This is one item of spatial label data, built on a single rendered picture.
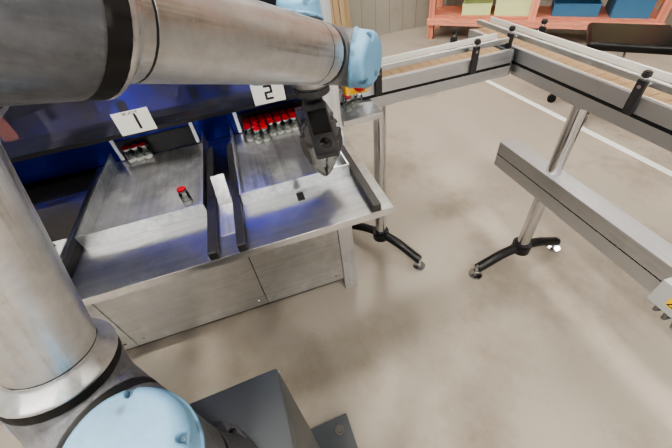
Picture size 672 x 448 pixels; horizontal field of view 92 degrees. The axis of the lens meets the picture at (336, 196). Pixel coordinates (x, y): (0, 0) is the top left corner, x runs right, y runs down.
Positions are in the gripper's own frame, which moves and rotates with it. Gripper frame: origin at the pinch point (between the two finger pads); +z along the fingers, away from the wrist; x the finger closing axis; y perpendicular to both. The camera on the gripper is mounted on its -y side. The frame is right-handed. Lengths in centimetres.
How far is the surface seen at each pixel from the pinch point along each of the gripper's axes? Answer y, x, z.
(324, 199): -4.6, 2.3, 3.7
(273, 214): -4.8, 14.1, 3.7
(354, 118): 27.5, -16.5, 3.4
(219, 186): 5.4, 24.3, -0.2
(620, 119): -4, -82, 6
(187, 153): 30.3, 33.7, 3.1
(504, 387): -32, -47, 92
